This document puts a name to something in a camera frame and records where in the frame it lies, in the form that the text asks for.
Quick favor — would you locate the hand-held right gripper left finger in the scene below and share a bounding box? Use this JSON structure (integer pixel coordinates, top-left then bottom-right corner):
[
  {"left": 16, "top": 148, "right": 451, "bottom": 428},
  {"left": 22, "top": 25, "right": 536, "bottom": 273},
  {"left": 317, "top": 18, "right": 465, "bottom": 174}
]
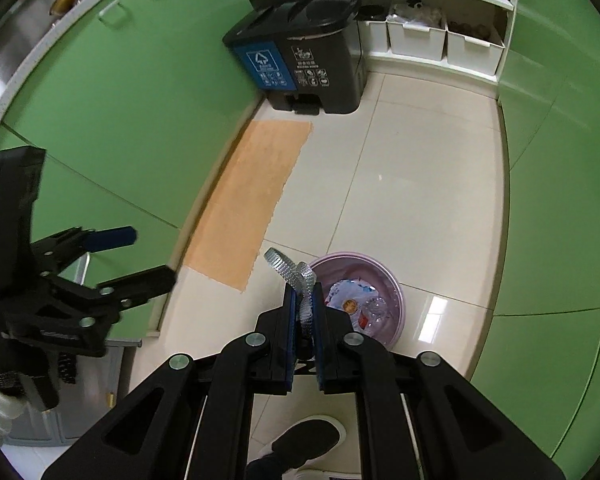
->
[{"left": 40, "top": 282, "right": 301, "bottom": 480}]

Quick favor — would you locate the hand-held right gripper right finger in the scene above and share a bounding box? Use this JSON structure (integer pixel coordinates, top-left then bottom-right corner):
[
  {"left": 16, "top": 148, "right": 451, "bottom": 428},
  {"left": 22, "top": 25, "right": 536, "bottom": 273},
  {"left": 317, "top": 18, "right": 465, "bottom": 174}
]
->
[{"left": 312, "top": 282, "right": 566, "bottom": 480}]

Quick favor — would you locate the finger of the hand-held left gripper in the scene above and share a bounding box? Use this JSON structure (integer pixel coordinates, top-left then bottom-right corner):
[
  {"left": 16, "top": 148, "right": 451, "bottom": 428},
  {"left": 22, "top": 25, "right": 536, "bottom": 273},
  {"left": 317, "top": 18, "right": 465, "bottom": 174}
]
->
[
  {"left": 30, "top": 226, "right": 138, "bottom": 273},
  {"left": 47, "top": 266, "right": 177, "bottom": 313}
]

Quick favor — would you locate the white printed plastic bag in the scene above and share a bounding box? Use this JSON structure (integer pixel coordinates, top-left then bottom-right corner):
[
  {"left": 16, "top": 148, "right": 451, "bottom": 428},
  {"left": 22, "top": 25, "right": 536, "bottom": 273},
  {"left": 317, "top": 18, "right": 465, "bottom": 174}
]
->
[{"left": 327, "top": 277, "right": 376, "bottom": 311}]

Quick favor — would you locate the clear plastic bottle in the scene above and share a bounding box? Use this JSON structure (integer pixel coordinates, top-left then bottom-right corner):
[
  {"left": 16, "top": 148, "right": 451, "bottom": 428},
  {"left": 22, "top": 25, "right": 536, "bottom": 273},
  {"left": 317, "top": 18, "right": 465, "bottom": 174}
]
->
[{"left": 362, "top": 297, "right": 393, "bottom": 331}]

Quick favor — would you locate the pink round waste bin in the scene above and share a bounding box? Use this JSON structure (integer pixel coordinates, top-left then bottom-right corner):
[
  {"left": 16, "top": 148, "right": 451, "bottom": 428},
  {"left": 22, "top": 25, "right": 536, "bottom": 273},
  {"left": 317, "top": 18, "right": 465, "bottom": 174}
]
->
[{"left": 307, "top": 252, "right": 408, "bottom": 351}]

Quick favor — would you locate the person's left hand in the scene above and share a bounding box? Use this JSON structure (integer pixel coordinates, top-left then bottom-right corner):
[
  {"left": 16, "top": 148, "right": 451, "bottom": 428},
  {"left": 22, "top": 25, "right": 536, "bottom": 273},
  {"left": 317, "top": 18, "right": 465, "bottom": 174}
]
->
[{"left": 0, "top": 350, "right": 77, "bottom": 398}]

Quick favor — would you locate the black shoe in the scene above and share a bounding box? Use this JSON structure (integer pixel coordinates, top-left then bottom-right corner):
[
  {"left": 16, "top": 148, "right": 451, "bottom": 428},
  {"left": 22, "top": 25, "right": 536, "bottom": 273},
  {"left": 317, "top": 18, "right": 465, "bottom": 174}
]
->
[{"left": 270, "top": 417, "right": 346, "bottom": 470}]

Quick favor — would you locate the orange floor mat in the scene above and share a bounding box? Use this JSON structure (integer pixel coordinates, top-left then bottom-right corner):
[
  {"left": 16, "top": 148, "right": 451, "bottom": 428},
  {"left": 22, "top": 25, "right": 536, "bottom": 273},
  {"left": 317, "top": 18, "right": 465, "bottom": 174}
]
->
[{"left": 182, "top": 120, "right": 313, "bottom": 293}]

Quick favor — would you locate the black pedal waste bin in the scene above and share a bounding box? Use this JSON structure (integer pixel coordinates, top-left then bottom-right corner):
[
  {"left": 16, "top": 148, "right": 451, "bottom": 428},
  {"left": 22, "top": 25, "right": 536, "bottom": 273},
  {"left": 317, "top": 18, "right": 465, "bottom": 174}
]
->
[{"left": 222, "top": 0, "right": 366, "bottom": 116}]

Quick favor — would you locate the white storage bin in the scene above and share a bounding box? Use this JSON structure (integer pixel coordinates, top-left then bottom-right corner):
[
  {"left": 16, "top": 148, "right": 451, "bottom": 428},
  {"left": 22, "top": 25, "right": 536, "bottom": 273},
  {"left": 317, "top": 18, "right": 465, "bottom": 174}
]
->
[
  {"left": 446, "top": 20, "right": 507, "bottom": 77},
  {"left": 386, "top": 12, "right": 448, "bottom": 63},
  {"left": 357, "top": 7, "right": 391, "bottom": 54}
]

